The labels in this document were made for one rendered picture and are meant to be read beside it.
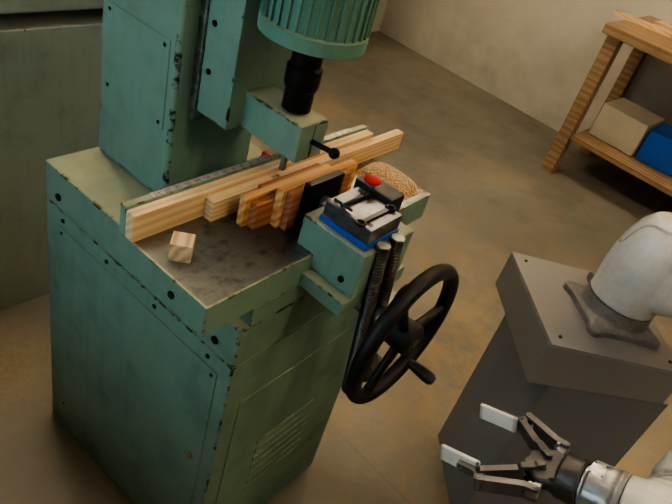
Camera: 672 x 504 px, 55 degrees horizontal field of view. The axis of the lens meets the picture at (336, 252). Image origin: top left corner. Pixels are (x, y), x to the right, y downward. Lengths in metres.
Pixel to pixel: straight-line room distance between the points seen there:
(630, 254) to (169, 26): 1.02
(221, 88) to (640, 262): 0.91
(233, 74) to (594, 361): 0.94
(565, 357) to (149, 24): 1.04
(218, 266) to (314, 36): 0.37
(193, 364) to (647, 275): 0.93
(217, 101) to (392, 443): 1.23
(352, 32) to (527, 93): 3.66
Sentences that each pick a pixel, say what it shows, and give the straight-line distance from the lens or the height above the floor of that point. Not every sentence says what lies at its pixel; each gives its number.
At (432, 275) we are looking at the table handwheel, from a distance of 1.03.
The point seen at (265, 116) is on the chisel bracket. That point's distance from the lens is 1.13.
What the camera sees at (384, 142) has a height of 0.93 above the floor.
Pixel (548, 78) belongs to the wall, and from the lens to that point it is 4.55.
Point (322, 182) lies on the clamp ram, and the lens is 1.09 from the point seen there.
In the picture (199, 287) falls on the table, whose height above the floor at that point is 0.90.
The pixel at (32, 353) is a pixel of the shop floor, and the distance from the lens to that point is 2.09.
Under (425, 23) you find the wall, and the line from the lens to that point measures 5.00.
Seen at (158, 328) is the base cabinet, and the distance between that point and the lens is 1.25.
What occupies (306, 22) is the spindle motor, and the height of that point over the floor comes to 1.24.
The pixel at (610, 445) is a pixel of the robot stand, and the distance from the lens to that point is 1.75.
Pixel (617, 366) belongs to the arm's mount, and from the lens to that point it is 1.52.
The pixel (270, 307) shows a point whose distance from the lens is 1.07.
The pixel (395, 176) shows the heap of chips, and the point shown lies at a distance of 1.31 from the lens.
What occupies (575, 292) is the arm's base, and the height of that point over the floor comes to 0.72.
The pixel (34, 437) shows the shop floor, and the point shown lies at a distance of 1.91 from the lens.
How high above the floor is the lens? 1.55
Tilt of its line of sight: 36 degrees down
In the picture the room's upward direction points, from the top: 17 degrees clockwise
